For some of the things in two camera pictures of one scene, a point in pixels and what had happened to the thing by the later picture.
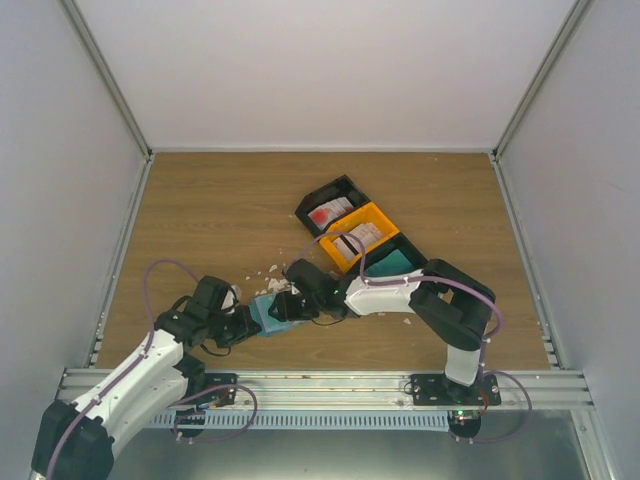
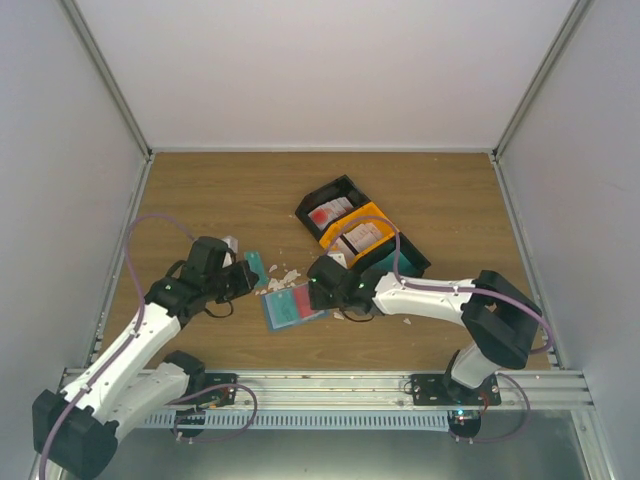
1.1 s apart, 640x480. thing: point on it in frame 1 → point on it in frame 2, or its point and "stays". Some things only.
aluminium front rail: x=364 y=388 stays
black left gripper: x=245 y=325 → x=245 y=284
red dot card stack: x=323 y=213 stays
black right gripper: x=286 y=309 → x=318 y=300
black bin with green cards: x=392 y=256 stays
